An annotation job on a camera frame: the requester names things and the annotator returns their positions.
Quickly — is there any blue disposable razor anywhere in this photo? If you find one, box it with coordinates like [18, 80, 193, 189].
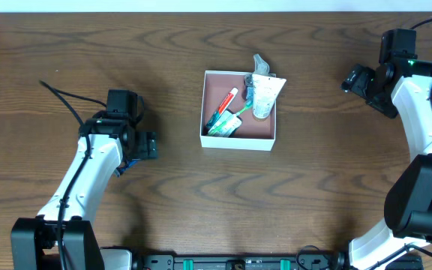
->
[113, 159, 138, 177]

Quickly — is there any white cardboard box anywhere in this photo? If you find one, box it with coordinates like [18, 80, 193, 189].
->
[199, 70, 277, 151]

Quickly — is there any red green toothpaste tube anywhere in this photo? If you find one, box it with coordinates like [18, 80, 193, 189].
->
[205, 88, 239, 130]

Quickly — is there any green soap bar box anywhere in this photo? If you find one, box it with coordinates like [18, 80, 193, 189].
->
[208, 109, 243, 138]

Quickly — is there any green white toothbrush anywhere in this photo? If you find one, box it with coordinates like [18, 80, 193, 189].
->
[206, 99, 254, 137]

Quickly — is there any clear blue soap pump bottle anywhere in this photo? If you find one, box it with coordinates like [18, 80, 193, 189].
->
[243, 54, 275, 101]

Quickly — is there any white lotion tube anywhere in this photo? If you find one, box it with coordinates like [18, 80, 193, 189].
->
[252, 74, 287, 119]

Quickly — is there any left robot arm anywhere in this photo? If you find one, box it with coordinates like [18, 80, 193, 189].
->
[10, 90, 158, 269]

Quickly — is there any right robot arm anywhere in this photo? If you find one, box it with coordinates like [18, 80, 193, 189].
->
[337, 28, 432, 269]

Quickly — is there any black mounting rail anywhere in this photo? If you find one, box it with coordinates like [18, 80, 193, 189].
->
[99, 245, 424, 270]

